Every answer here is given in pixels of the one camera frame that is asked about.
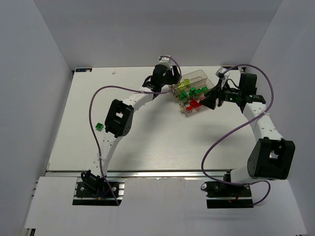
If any far clear plastic container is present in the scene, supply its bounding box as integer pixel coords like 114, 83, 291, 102
175, 69, 208, 92

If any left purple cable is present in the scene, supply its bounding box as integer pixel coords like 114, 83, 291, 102
88, 56, 182, 206

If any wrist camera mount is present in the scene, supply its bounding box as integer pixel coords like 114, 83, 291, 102
216, 66, 230, 88
159, 56, 172, 68

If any red long lego brick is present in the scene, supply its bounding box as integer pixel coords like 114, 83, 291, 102
189, 99, 201, 108

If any left blue table label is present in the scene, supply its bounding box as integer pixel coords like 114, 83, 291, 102
75, 68, 92, 73

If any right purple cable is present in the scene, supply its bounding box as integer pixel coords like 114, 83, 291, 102
201, 64, 275, 206

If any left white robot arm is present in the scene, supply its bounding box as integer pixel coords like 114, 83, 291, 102
89, 64, 182, 181

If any green lego left edge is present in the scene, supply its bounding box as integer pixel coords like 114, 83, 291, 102
95, 123, 104, 131

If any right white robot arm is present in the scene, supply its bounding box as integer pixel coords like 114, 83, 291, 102
200, 73, 295, 185

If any middle clear plastic container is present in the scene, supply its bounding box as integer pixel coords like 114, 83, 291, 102
173, 77, 214, 104

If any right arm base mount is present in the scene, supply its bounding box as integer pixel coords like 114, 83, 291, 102
200, 176, 253, 209

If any aluminium table rail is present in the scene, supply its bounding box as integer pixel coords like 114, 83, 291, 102
44, 169, 237, 179

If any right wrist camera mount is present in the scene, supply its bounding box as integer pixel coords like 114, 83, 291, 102
216, 66, 230, 88

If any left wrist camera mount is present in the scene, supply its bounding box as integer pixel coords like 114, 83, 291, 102
159, 56, 172, 68

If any purple cable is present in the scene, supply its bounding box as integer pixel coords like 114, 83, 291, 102
88, 56, 182, 206
201, 64, 275, 206

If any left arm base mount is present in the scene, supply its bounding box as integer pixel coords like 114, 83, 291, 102
72, 171, 123, 207

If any near clear plastic container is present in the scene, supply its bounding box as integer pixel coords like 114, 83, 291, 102
178, 93, 207, 117

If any clear plastic container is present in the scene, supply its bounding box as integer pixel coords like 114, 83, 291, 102
173, 77, 214, 104
175, 69, 208, 92
178, 93, 207, 117

